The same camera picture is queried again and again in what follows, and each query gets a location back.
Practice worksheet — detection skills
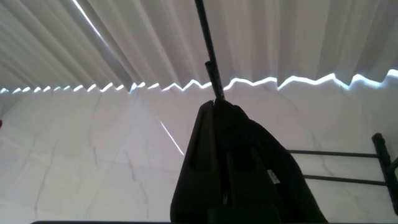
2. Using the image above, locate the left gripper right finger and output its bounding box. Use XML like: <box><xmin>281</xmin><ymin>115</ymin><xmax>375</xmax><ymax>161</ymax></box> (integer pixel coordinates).
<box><xmin>221</xmin><ymin>102</ymin><xmax>282</xmax><ymax>223</ymax></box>

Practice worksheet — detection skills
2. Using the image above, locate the white curtain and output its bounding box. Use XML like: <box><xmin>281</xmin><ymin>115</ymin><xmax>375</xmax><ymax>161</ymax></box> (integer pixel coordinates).
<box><xmin>0</xmin><ymin>0</ymin><xmax>398</xmax><ymax>95</ymax></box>

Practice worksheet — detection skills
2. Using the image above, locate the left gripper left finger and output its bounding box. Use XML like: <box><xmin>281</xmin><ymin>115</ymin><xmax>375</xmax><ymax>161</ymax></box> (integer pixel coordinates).
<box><xmin>170</xmin><ymin>101</ymin><xmax>226</xmax><ymax>223</ymax></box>

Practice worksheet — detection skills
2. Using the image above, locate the black clothes rack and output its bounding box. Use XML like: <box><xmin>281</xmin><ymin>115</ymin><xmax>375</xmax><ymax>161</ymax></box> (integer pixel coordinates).
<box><xmin>194</xmin><ymin>0</ymin><xmax>398</xmax><ymax>217</ymax></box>

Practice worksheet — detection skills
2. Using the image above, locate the black garment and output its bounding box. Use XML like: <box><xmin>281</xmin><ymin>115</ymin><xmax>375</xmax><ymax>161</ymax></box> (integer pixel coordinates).
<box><xmin>213</xmin><ymin>98</ymin><xmax>328</xmax><ymax>223</ymax></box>

